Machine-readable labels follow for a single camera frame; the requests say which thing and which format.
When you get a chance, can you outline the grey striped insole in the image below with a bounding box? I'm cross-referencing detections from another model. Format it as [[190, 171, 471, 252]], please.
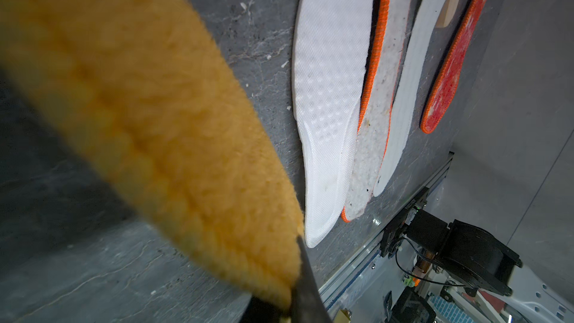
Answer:
[[373, 0, 445, 197]]

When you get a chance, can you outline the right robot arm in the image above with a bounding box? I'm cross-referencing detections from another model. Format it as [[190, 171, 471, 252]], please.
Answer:
[[381, 209, 573, 322]]

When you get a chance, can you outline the grey felt orange-edged insole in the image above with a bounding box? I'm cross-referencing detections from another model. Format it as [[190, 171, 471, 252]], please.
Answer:
[[342, 0, 411, 222]]

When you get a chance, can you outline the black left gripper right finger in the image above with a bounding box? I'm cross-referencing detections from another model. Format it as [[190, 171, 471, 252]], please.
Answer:
[[290, 236, 332, 323]]

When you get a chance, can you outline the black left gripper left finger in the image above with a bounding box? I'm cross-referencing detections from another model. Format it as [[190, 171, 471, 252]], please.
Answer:
[[239, 296, 289, 323]]

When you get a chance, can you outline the yellow fuzzy insole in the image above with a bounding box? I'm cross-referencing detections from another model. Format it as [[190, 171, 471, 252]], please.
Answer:
[[1, 0, 303, 310]]

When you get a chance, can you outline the white foam insole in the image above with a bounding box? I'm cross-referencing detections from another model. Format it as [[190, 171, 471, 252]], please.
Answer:
[[291, 0, 373, 248]]

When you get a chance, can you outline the red orange-edged insole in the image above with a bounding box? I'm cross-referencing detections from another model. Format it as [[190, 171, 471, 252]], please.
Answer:
[[420, 0, 487, 134]]

